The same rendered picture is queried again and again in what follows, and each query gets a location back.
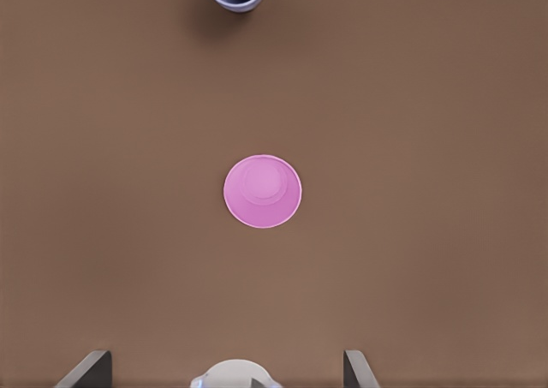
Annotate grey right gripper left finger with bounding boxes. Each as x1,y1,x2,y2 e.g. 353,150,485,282
53,349,113,388

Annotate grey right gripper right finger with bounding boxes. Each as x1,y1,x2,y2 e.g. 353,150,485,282
342,349,382,388

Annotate pink bowl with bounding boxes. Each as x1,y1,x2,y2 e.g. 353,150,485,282
223,153,303,230

